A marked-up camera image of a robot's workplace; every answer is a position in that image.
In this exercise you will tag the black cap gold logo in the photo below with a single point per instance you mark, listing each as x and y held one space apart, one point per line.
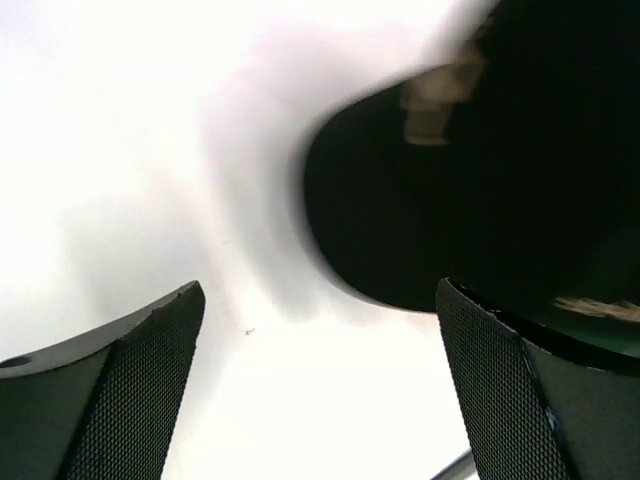
532 192

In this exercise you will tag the aluminium frame post left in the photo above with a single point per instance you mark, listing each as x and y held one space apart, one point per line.
460 469

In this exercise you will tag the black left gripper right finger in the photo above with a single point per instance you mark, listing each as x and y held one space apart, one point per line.
537 403

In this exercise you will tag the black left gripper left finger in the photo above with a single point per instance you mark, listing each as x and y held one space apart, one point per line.
102 405

